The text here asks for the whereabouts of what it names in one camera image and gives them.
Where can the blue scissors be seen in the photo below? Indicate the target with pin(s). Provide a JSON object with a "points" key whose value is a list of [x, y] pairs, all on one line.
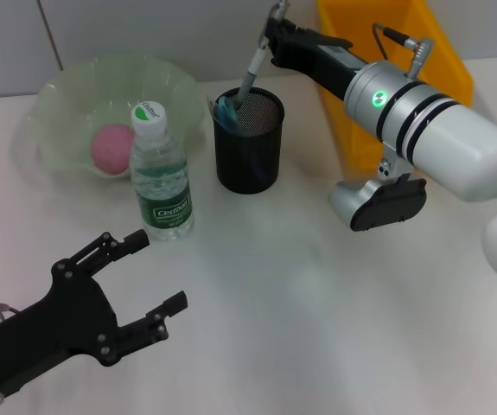
{"points": [[228, 114]]}

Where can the yellow plastic bin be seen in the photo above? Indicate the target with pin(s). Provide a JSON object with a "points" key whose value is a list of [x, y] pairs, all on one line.
{"points": [[429, 26]]}

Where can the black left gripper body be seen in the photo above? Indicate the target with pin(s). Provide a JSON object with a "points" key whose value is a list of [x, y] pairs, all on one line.
{"points": [[53, 333]]}

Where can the silver pen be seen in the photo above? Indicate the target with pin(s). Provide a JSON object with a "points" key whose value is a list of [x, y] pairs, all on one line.
{"points": [[254, 62]]}

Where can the black mesh pen holder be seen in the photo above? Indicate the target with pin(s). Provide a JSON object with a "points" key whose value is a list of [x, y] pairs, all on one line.
{"points": [[248, 164]]}

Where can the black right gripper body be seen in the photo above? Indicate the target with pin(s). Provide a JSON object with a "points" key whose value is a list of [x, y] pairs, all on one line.
{"points": [[326, 60]]}

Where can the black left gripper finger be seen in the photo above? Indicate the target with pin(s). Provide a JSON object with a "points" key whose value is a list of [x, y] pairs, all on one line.
{"points": [[110, 248], [153, 324]]}

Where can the pink toy peach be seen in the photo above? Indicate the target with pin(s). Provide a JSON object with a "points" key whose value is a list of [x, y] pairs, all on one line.
{"points": [[112, 149]]}

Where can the transparent plastic ruler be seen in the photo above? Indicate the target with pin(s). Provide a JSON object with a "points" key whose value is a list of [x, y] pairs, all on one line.
{"points": [[212, 108]]}

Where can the pale green glass fruit plate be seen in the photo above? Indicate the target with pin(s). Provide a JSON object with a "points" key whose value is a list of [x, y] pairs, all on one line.
{"points": [[79, 91]]}

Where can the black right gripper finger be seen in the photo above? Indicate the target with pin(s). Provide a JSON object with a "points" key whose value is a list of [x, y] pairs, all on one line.
{"points": [[282, 56], [284, 30]]}

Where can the clear green-label water bottle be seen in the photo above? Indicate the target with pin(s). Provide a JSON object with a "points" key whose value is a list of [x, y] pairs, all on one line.
{"points": [[163, 194]]}

